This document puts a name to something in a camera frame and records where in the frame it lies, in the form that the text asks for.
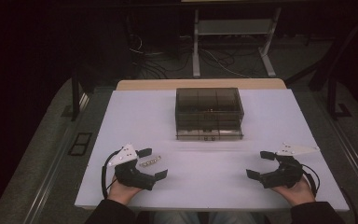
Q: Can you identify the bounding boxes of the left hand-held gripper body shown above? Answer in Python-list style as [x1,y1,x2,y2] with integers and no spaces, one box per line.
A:
[106,143,157,191]

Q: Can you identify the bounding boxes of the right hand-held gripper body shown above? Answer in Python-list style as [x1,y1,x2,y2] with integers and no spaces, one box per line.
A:
[259,142,321,189]

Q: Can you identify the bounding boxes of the small silver beaded strip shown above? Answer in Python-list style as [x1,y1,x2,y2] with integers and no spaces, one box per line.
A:
[139,156,162,168]

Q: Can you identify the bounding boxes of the smoky transparent drawer box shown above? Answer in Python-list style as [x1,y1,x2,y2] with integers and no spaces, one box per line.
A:
[174,87,245,142]

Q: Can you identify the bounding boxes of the person's left hand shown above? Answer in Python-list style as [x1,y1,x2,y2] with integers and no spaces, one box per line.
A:
[106,175,145,206]

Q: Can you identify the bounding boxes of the person's right hand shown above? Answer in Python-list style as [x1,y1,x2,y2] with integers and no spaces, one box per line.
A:
[271,176,317,207]

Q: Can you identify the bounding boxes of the white metal stand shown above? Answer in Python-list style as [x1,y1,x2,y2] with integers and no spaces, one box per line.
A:
[191,7,282,78]

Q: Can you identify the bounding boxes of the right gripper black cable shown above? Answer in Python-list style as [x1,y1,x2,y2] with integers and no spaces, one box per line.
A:
[300,162,322,199]

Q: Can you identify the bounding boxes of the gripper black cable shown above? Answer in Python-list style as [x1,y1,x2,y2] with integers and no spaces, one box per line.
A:
[101,148,123,200]
[300,162,322,199]

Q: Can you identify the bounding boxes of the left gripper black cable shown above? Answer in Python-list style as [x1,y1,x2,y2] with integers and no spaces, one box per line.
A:
[101,148,123,200]

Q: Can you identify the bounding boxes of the black rectangular floor frame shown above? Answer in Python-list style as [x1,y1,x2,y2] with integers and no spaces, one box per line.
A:
[67,132,93,157]

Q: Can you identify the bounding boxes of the aluminium rail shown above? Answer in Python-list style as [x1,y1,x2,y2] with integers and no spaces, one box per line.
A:
[318,102,358,200]
[21,92,91,224]

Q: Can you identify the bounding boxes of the tangle of floor cables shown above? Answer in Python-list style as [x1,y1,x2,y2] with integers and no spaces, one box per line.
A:
[128,32,264,79]

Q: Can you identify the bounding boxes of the black metal frame post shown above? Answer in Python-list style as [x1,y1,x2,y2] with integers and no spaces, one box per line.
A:
[326,74,352,120]
[70,68,90,122]

